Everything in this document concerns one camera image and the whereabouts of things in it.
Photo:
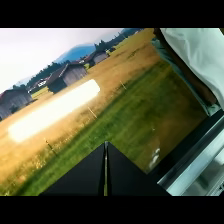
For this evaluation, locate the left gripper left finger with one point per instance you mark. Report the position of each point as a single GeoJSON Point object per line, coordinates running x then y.
{"type": "Point", "coordinates": [83, 178]}

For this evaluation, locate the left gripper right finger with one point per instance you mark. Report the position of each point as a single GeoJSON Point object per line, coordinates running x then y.
{"type": "Point", "coordinates": [130, 178]}

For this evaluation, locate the white T-shirt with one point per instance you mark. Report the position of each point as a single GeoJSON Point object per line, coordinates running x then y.
{"type": "Point", "coordinates": [200, 53]}

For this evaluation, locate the silver frame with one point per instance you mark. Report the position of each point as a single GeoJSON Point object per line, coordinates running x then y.
{"type": "Point", "coordinates": [200, 163]}

